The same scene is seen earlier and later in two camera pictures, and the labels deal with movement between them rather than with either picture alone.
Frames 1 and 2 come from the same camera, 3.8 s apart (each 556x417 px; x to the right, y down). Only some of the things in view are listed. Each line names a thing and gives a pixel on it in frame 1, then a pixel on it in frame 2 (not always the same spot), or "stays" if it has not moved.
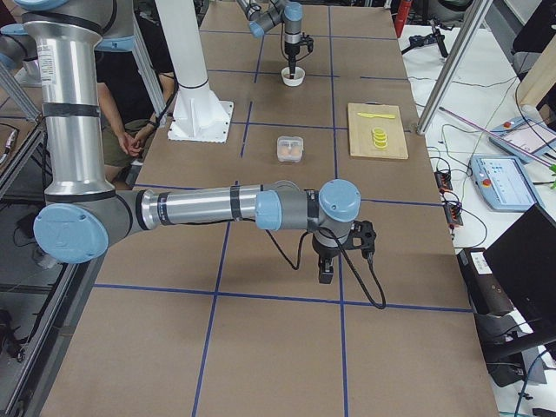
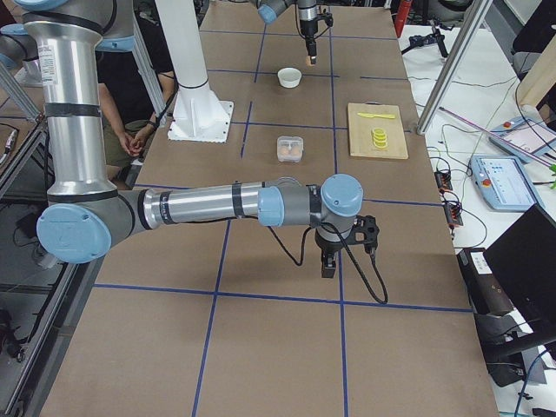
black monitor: x=525 y=256 stays
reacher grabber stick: x=536 y=156 stays
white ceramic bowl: x=297 y=80 stays
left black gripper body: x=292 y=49 → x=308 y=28
